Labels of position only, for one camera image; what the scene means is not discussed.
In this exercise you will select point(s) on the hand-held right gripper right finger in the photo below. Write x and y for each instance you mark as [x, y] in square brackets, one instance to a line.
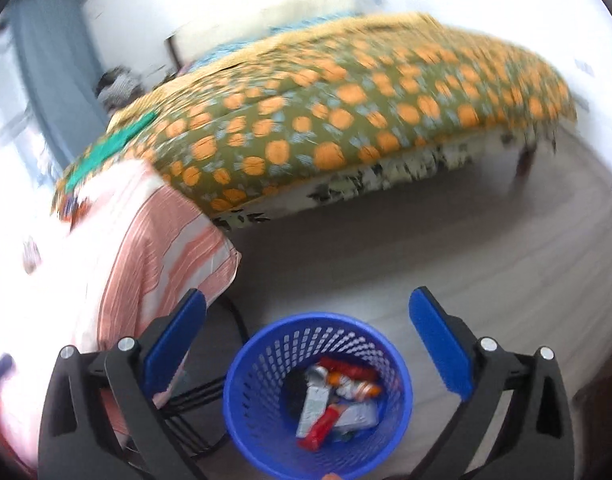
[441, 340]

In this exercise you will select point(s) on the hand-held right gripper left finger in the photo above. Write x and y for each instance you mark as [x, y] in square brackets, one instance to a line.
[178, 340]

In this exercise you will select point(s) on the crushed orange can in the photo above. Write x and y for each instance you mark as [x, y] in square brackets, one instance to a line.
[358, 390]

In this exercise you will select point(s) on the blue mesh wastebasket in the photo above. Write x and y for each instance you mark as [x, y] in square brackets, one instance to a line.
[256, 410]

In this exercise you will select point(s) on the black foam mesh sleeve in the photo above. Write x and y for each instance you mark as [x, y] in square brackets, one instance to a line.
[296, 392]

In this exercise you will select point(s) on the green white milk carton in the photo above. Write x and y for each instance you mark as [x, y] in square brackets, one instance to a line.
[313, 400]

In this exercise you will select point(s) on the red paper packet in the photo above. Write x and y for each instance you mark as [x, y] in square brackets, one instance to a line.
[318, 432]

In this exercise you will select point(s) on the black metal table legs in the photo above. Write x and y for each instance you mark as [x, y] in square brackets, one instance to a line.
[195, 395]

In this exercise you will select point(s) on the round table, striped cloth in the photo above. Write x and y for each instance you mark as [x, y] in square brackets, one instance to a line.
[150, 240]

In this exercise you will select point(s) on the black white bed skirt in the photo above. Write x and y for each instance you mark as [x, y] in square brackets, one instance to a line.
[411, 170]

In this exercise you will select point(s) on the dark wooden bed leg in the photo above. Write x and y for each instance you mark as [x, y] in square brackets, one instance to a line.
[526, 162]

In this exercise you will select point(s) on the green folded cloth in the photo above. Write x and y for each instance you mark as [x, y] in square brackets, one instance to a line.
[110, 145]

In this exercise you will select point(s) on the pile of clothes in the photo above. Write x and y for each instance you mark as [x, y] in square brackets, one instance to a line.
[118, 87]

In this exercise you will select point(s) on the bed with floral quilt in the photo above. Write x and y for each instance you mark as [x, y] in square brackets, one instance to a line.
[336, 100]

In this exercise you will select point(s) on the teal floral pillow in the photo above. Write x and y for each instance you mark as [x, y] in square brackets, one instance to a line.
[220, 52]

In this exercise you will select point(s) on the grey-blue curtain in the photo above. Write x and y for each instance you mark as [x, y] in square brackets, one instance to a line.
[55, 70]

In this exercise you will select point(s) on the yellow blanket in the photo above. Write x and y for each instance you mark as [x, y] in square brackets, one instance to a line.
[366, 22]

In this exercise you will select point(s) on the cream padded headboard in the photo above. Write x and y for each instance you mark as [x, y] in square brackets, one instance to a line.
[286, 15]

